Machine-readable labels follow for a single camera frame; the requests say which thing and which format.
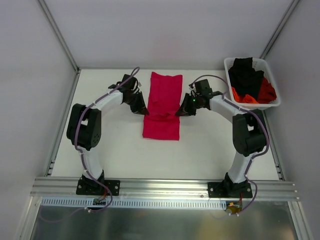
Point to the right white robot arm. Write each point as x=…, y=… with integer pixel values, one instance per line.
x=249, y=136

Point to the right aluminium frame post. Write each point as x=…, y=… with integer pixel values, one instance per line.
x=280, y=27

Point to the left aluminium frame post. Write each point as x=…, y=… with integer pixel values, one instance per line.
x=56, y=30

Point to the orange t shirt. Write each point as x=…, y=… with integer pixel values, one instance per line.
x=246, y=99

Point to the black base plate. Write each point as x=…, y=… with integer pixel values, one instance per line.
x=89, y=187
x=229, y=190

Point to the white slotted cable duct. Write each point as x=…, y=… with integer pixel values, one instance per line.
x=89, y=202

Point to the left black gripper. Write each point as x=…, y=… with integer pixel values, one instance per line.
x=135, y=100

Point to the aluminium frame post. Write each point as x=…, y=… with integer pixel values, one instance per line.
x=280, y=27
x=56, y=30

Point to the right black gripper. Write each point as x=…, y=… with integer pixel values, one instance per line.
x=189, y=102

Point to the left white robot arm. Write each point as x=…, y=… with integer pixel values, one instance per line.
x=84, y=130

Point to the red t shirt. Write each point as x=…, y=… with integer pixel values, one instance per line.
x=267, y=93

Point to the aluminium mounting rail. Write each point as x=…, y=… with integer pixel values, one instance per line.
x=269, y=190

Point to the white plastic basket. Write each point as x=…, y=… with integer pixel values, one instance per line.
x=258, y=64

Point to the black t shirt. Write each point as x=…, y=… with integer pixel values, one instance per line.
x=244, y=78

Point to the pink t shirt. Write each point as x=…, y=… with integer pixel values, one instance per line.
x=163, y=102

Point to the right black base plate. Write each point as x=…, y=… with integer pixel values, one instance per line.
x=229, y=190

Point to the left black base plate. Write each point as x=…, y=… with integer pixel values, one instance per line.
x=89, y=187

